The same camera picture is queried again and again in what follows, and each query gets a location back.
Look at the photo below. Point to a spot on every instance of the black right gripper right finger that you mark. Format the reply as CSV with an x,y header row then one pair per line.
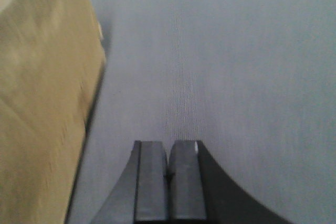
x,y
202,192

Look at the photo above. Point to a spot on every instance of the brown cardboard box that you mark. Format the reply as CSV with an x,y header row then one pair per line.
x,y
51,62

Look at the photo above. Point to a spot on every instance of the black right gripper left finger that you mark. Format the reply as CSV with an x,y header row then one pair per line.
x,y
140,194

